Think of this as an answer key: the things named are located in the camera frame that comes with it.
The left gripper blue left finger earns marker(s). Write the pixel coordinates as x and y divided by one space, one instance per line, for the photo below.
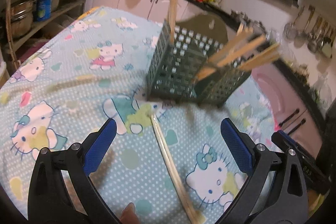
97 144

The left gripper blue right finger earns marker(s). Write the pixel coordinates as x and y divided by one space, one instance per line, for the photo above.
240 145

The left hand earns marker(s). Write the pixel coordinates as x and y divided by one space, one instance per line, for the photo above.
128 215

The Hello Kitty blue tablecloth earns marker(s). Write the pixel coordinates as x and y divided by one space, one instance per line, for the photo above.
96 69

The chopsticks pair on table left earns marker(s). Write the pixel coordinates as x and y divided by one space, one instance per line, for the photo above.
193 215

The chopsticks in basket right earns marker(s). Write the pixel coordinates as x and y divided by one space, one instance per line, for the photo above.
240 46

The chopsticks in basket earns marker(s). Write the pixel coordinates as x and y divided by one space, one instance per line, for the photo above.
172 15
240 46

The dark green utensil basket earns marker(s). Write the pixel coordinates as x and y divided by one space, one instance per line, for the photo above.
182 53

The hanging strainer ladle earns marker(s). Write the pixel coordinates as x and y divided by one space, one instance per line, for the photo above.
290 29

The steel pot on shelf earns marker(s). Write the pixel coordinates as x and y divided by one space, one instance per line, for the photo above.
21 17

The blue tin can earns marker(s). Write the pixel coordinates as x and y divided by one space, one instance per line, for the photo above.
43 11

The chopsticks in basket left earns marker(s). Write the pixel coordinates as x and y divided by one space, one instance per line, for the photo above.
172 15

